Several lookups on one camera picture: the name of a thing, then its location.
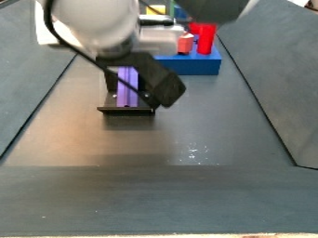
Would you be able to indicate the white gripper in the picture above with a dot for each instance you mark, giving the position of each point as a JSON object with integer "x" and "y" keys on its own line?
{"x": 159, "y": 40}

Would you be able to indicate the purple star prism block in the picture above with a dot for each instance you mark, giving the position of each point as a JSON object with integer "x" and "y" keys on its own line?
{"x": 126, "y": 96}

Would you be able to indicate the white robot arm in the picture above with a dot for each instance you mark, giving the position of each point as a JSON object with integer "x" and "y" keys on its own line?
{"x": 106, "y": 26}

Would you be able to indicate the blue peg board base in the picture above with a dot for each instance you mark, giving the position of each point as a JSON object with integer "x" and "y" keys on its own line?
{"x": 193, "y": 63}

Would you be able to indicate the black L-shaped fixture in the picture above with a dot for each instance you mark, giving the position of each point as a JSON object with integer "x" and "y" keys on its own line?
{"x": 110, "y": 103}

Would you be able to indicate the pink-red pentagon block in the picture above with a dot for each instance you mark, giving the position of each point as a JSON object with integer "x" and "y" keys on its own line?
{"x": 185, "y": 43}

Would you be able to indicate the short red rounded block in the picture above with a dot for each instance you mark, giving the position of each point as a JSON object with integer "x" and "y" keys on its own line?
{"x": 194, "y": 27}

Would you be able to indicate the blue cylinder peg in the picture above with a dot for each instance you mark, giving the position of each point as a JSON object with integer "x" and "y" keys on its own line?
{"x": 179, "y": 14}

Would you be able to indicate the yellow arch block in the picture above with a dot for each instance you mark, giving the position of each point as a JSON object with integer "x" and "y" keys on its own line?
{"x": 157, "y": 10}

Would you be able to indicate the tall red hexagonal peg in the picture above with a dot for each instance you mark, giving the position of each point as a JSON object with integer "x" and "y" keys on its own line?
{"x": 206, "y": 38}

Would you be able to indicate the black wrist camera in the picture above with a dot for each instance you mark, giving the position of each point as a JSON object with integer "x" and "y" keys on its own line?
{"x": 162, "y": 82}

